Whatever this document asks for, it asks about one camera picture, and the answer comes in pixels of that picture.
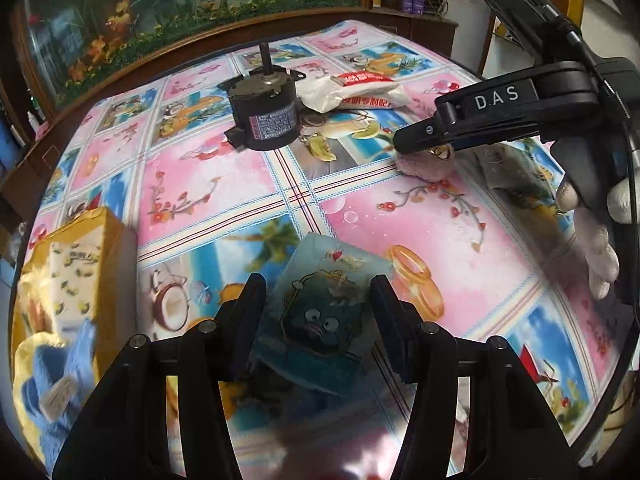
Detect black cable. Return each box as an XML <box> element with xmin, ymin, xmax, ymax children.
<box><xmin>542</xmin><ymin>2</ymin><xmax>640</xmax><ymax>233</ymax></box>

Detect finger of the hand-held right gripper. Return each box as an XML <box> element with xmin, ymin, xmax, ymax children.
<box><xmin>392</xmin><ymin>61</ymin><xmax>602</xmax><ymax>154</ymax></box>

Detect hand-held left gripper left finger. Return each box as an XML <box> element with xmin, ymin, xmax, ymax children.
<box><xmin>52</xmin><ymin>272</ymin><xmax>268</xmax><ymax>480</ymax></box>

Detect person's right hand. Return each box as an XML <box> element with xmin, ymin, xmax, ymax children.
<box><xmin>555</xmin><ymin>175</ymin><xmax>640</xmax><ymax>302</ymax></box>

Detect teal cartoon tissue packet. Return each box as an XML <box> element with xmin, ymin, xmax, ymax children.
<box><xmin>250</xmin><ymin>232</ymin><xmax>401</xmax><ymax>398</ymax></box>

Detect white patterned tissue pack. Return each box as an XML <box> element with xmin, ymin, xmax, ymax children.
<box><xmin>47</xmin><ymin>240</ymin><xmax>113</xmax><ymax>341</ymax></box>

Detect white plastic packet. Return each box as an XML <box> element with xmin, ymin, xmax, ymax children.
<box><xmin>295</xmin><ymin>76</ymin><xmax>413</xmax><ymax>113</ymax></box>

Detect black electric motor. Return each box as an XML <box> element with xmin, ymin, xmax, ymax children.
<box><xmin>220</xmin><ymin>42</ymin><xmax>307</xmax><ymax>153</ymax></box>

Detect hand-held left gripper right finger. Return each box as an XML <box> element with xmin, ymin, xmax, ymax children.
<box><xmin>370</xmin><ymin>275</ymin><xmax>581</xmax><ymax>480</ymax></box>

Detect red white snack packet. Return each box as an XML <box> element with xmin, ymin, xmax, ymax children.
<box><xmin>330</xmin><ymin>71</ymin><xmax>397</xmax><ymax>89</ymax></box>

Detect pink plush toy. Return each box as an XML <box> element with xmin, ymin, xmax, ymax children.
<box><xmin>395</xmin><ymin>145</ymin><xmax>468</xmax><ymax>183</ymax></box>

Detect pale yellow cloth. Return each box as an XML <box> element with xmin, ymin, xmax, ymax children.
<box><xmin>12</xmin><ymin>330</ymin><xmax>66</xmax><ymax>441</ymax></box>

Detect printed tablecloth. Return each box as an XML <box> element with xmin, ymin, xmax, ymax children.
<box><xmin>20</xmin><ymin>19</ymin><xmax>626</xmax><ymax>480</ymax></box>

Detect blue gloves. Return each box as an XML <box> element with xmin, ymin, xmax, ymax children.
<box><xmin>22</xmin><ymin>317</ymin><xmax>103</xmax><ymax>466</ymax></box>

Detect yellow cardboard box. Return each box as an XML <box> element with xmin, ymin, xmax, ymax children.
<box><xmin>10</xmin><ymin>205</ymin><xmax>141</xmax><ymax>461</ymax></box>

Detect clear plastic bag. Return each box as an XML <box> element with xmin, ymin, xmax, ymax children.
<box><xmin>470</xmin><ymin>142</ymin><xmax>561</xmax><ymax>206</ymax></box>

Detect flower and bamboo wall picture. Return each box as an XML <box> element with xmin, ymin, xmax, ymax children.
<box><xmin>20</xmin><ymin>0</ymin><xmax>371</xmax><ymax>106</ymax></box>

